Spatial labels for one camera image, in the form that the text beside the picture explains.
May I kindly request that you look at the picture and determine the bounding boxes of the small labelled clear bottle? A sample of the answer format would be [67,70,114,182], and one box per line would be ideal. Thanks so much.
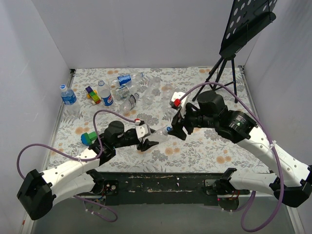
[111,81,140,100]

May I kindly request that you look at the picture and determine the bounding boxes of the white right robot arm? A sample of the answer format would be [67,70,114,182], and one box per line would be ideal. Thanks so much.
[169,91,312,208]

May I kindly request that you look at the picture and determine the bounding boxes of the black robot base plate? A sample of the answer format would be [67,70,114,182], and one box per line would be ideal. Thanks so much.
[82,168,254,208]

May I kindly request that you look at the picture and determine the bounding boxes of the Pocari Sweat plastic bottle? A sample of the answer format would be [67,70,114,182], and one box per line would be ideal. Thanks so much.
[61,89,80,114]

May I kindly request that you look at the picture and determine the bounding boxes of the blue green toy block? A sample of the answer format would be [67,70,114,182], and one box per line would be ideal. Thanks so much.
[81,132,97,146]

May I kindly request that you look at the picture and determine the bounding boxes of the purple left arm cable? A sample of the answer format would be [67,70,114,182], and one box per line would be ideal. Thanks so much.
[16,109,141,223]

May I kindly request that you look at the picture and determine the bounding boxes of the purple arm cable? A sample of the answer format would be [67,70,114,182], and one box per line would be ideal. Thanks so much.
[179,82,285,232]
[16,109,141,223]

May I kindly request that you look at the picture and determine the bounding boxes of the tall clear plastic bottle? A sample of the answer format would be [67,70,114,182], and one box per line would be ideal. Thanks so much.
[142,77,161,104]

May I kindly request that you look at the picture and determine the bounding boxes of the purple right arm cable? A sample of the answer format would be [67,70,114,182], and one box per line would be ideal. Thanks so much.
[179,82,285,232]

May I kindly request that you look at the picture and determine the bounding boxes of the clear bottle black label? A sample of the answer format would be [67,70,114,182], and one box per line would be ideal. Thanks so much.
[119,92,139,114]

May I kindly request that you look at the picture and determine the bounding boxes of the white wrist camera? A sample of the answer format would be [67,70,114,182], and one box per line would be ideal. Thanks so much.
[135,118,151,141]
[169,92,188,118]

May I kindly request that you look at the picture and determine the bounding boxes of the colourful toy block car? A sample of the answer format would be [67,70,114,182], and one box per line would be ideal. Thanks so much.
[85,86,101,105]

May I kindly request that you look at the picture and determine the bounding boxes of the Pocari Sweat cap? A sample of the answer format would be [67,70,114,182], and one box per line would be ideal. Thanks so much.
[60,84,67,92]

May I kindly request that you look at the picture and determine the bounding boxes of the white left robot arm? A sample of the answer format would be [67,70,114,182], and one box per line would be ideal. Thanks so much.
[17,120,154,220]

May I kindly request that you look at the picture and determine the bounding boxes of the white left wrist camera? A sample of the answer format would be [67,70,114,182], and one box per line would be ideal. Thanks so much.
[135,118,151,141]

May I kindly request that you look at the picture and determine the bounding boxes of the black music stand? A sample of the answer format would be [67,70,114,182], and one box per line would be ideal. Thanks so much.
[206,0,277,94]

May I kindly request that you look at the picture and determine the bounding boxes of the Pepsi plastic bottle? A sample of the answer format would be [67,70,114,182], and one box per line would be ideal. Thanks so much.
[97,80,114,107]
[109,72,144,88]

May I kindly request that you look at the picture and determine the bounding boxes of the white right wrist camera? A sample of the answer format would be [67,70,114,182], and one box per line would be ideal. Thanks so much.
[169,92,188,118]

